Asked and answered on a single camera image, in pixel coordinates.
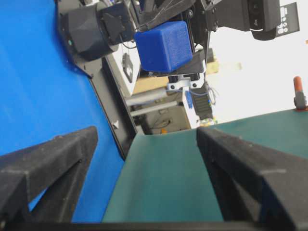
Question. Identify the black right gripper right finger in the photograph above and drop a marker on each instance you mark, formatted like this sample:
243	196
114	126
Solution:
254	182

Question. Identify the black aluminium frame rail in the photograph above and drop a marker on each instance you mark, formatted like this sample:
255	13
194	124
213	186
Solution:
114	106

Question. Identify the black device on desk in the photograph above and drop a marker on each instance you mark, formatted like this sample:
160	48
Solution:
127	67

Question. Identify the white background desk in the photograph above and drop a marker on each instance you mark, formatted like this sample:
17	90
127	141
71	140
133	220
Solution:
114	61

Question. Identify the green backdrop sheet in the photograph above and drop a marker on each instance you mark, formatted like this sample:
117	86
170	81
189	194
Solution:
164	178

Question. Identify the blue table cloth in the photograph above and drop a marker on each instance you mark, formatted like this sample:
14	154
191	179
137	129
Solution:
42	95

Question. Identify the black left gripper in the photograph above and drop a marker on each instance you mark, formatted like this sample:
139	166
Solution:
200	17

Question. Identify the blue block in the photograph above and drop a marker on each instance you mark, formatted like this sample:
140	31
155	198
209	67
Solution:
164	48

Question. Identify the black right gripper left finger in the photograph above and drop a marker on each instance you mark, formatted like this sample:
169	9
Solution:
43	182

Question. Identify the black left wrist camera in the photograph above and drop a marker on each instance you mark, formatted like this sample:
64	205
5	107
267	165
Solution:
260	17

